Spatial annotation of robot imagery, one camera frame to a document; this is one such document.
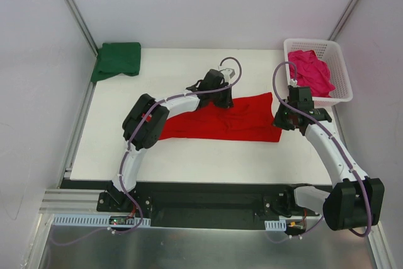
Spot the red t shirt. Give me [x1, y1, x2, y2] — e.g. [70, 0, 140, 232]
[160, 93, 281, 143]

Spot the left white cable duct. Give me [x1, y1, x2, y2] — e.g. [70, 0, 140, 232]
[53, 214, 151, 228]

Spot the right white cable duct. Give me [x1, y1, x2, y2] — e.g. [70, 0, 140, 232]
[264, 219, 287, 232]

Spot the white plastic basket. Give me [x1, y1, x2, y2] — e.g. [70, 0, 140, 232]
[283, 38, 353, 108]

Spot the aluminium frame rail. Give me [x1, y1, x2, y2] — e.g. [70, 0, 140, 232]
[39, 189, 101, 214]

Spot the folded green t shirt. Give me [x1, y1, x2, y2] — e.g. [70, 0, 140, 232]
[91, 42, 141, 83]

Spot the white cable duct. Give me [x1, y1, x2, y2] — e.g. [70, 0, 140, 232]
[264, 219, 287, 232]
[53, 214, 151, 228]

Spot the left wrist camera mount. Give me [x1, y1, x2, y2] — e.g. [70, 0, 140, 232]
[219, 68, 236, 83]

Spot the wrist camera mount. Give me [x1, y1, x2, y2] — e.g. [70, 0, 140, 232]
[290, 79, 298, 87]
[219, 68, 236, 83]

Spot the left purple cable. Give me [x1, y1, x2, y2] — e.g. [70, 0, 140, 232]
[50, 57, 242, 246]

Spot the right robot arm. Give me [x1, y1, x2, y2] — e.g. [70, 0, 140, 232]
[273, 86, 385, 237]

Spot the pink t shirt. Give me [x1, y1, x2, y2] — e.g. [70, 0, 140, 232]
[288, 50, 336, 98]

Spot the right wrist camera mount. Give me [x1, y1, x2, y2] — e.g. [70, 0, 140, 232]
[290, 79, 298, 87]

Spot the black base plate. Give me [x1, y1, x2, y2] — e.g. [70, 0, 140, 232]
[61, 180, 319, 230]

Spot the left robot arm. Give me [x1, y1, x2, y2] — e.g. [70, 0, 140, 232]
[106, 68, 235, 212]

